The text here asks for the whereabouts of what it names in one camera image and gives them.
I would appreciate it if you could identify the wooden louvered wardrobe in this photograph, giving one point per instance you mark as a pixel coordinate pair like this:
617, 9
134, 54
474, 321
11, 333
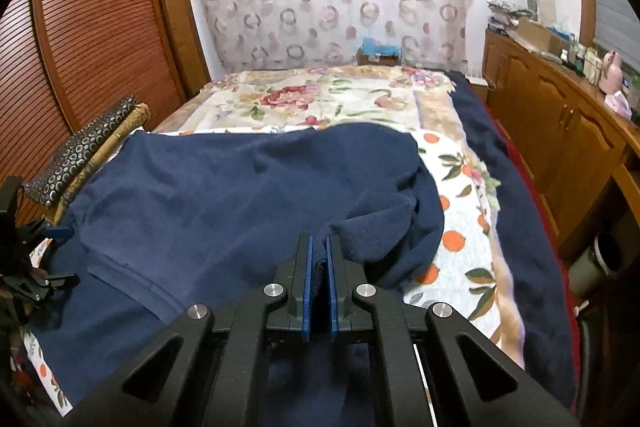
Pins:
90, 32

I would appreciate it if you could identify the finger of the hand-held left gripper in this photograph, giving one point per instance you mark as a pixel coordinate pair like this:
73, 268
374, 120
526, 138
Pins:
57, 231
55, 281

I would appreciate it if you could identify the open cardboard box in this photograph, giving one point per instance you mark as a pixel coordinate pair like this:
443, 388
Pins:
540, 37

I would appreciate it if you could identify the cardboard box with blue bags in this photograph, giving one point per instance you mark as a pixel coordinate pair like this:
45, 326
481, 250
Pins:
379, 53

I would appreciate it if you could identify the grey window blind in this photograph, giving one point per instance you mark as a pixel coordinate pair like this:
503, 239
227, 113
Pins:
620, 17

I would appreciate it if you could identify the pink tissue box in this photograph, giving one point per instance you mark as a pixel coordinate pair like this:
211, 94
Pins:
620, 103

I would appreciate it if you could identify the stack of folded clothes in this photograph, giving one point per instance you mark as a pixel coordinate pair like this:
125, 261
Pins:
507, 16

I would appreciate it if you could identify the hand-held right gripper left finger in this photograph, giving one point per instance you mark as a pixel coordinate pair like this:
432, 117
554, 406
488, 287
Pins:
306, 287

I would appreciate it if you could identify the floral blanket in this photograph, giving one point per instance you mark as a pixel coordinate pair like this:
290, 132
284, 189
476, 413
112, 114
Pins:
310, 102

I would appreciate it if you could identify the group of small bottles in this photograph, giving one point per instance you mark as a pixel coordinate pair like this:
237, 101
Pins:
585, 62

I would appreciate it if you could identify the wooden cabinet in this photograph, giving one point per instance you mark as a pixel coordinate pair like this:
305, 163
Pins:
550, 122

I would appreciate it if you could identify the orange fruit print bed sheet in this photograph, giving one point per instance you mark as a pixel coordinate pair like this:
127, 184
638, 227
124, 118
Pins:
460, 267

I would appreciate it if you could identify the navy printed t-shirt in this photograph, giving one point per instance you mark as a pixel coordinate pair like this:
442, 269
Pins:
225, 207

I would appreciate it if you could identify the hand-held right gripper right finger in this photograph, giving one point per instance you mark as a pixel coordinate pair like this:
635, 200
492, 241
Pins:
331, 287

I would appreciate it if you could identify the wooden door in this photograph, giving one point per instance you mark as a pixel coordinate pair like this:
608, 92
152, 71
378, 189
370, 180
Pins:
175, 7

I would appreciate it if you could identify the navy blanket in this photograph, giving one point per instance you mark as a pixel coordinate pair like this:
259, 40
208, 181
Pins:
525, 232

